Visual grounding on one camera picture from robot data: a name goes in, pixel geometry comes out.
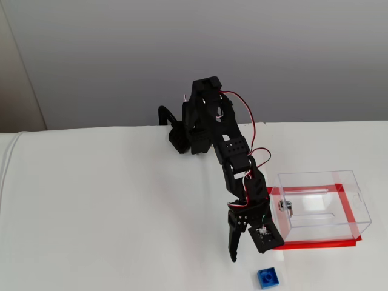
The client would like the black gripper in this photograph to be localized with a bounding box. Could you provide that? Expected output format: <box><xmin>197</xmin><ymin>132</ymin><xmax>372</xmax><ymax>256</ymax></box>
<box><xmin>227</xmin><ymin>196</ymin><xmax>273</xmax><ymax>263</ymax></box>

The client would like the blue lego brick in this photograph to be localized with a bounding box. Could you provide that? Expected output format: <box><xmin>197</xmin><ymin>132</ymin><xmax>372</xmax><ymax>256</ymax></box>
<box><xmin>256</xmin><ymin>266</ymin><xmax>281</xmax><ymax>289</ymax></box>

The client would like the transparent plastic box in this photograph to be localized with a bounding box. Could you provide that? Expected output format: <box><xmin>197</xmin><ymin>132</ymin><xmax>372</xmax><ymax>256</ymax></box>
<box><xmin>269</xmin><ymin>169</ymin><xmax>373</xmax><ymax>245</ymax></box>

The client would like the silver cam lock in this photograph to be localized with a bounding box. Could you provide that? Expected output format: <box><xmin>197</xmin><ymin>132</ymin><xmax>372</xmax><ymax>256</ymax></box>
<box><xmin>276</xmin><ymin>199</ymin><xmax>295</xmax><ymax>219</ymax></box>

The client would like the black table clamp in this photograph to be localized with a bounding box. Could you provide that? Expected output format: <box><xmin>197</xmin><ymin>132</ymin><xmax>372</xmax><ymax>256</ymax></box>
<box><xmin>158</xmin><ymin>105</ymin><xmax>182</xmax><ymax>129</ymax></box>

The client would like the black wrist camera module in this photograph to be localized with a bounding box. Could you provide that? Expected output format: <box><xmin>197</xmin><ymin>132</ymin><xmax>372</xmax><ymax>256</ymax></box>
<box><xmin>247</xmin><ymin>222</ymin><xmax>286</xmax><ymax>255</ymax></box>

